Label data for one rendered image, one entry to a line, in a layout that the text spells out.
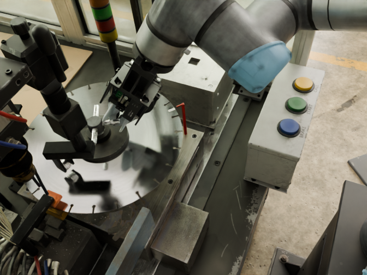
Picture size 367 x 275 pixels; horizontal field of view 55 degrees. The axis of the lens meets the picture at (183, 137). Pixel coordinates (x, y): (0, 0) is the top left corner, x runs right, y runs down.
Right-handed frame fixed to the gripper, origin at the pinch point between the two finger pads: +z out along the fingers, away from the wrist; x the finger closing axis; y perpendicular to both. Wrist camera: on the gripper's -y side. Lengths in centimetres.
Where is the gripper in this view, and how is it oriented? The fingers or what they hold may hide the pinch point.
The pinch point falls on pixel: (117, 118)
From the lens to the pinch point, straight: 70.4
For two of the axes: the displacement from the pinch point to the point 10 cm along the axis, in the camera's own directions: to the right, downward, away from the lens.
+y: -2.9, 6.5, -7.1
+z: -4.7, 5.5, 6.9
